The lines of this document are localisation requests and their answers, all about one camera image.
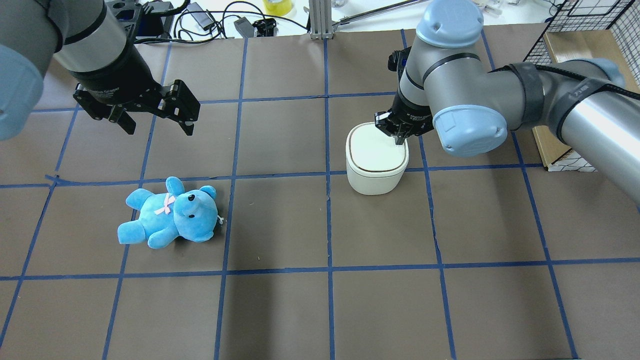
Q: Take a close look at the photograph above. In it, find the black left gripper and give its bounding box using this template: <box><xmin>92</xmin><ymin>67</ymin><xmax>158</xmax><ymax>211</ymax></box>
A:
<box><xmin>73</xmin><ymin>75</ymin><xmax>201</xmax><ymax>136</ymax></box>

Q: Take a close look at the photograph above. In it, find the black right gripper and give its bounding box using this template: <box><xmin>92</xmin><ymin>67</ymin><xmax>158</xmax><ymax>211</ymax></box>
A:
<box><xmin>374</xmin><ymin>102</ymin><xmax>435</xmax><ymax>146</ymax></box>

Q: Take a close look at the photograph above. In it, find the white trash can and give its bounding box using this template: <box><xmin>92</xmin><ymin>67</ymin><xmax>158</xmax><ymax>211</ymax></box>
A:
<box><xmin>345</xmin><ymin>121</ymin><xmax>410</xmax><ymax>196</ymax></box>

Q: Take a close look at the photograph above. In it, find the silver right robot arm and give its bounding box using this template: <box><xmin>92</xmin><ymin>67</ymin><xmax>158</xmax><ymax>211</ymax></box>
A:
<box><xmin>374</xmin><ymin>0</ymin><xmax>640</xmax><ymax>203</ymax></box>

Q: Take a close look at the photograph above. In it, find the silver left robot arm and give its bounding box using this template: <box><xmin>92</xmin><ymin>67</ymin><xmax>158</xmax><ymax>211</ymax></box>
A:
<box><xmin>0</xmin><ymin>0</ymin><xmax>201</xmax><ymax>141</ymax></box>

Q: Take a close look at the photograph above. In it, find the black power adapter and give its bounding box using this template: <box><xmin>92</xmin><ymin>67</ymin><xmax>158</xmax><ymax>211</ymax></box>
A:
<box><xmin>186</xmin><ymin>2</ymin><xmax>215</xmax><ymax>31</ymax></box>

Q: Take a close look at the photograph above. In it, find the blue teddy bear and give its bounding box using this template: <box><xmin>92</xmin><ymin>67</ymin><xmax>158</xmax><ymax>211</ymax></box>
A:
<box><xmin>117</xmin><ymin>177</ymin><xmax>224</xmax><ymax>249</ymax></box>

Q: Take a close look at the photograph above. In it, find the yellow tape roll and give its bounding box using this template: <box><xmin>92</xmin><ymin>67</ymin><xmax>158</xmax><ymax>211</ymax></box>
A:
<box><xmin>263</xmin><ymin>0</ymin><xmax>293</xmax><ymax>17</ymax></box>

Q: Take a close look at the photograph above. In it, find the checkered fabric storage box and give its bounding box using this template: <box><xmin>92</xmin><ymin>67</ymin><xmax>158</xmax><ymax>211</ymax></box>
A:
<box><xmin>528</xmin><ymin>30</ymin><xmax>639</xmax><ymax>173</ymax></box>

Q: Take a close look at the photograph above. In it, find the aluminium frame post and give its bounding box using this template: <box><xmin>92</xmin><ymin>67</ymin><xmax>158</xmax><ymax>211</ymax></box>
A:
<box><xmin>308</xmin><ymin>0</ymin><xmax>335</xmax><ymax>40</ymax></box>

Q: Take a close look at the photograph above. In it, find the black wire grid rack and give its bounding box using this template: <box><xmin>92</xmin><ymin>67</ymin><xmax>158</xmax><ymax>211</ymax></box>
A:
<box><xmin>524</xmin><ymin>0</ymin><xmax>640</xmax><ymax>78</ymax></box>

